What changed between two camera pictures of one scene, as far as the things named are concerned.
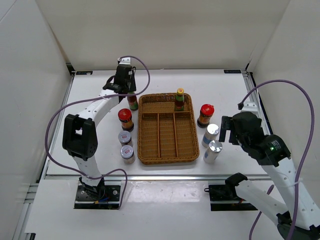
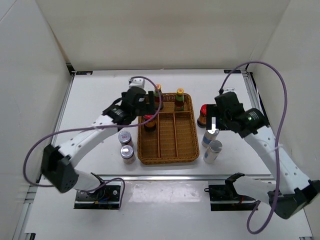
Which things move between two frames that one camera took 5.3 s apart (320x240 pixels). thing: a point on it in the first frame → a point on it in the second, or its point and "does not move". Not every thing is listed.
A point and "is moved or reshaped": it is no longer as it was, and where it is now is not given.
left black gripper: (132, 87) → (150, 110)
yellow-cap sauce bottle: (179, 105) does not move
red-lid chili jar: (206, 111) does not move
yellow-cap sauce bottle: (132, 101) is moved or reshaped
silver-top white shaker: (211, 134) does not move
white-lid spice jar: (124, 137) does not move
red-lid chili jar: (125, 116) is moved or reshaped
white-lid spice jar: (127, 152) does not move
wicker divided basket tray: (164, 135) does not move
